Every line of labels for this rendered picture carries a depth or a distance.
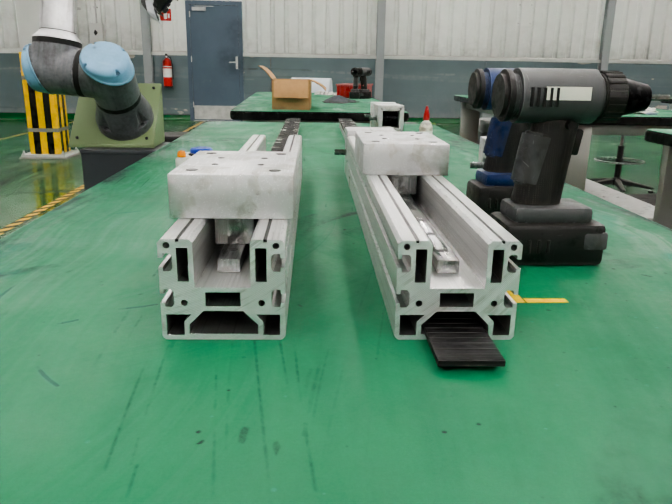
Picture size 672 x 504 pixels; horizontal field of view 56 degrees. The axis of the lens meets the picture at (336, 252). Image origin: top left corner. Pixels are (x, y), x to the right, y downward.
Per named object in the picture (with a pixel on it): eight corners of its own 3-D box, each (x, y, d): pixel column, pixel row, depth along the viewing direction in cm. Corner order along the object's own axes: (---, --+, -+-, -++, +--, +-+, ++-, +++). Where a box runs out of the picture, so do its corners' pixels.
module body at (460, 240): (346, 178, 130) (347, 135, 127) (395, 178, 130) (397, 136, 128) (394, 339, 53) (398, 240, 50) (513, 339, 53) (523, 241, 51)
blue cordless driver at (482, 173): (457, 209, 102) (467, 67, 96) (576, 209, 104) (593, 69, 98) (469, 219, 95) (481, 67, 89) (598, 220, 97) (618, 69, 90)
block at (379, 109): (366, 130, 228) (367, 103, 225) (397, 130, 229) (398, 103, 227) (370, 133, 218) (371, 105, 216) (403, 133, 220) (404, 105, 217)
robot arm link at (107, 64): (134, 113, 163) (122, 74, 152) (82, 108, 163) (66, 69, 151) (145, 79, 169) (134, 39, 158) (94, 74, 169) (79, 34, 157)
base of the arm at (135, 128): (98, 143, 170) (87, 118, 162) (96, 101, 177) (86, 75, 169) (155, 137, 172) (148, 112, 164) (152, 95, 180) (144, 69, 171)
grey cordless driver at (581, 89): (475, 249, 80) (489, 67, 74) (627, 248, 81) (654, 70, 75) (494, 267, 72) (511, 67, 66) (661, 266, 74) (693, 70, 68)
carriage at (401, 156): (354, 175, 97) (355, 130, 95) (425, 176, 98) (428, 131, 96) (361, 196, 82) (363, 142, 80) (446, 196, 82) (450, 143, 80)
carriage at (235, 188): (201, 210, 72) (198, 150, 71) (297, 210, 73) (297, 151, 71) (171, 248, 57) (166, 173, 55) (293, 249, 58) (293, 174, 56)
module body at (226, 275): (252, 177, 129) (251, 134, 126) (302, 177, 129) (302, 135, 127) (162, 339, 52) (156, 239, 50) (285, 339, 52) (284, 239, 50)
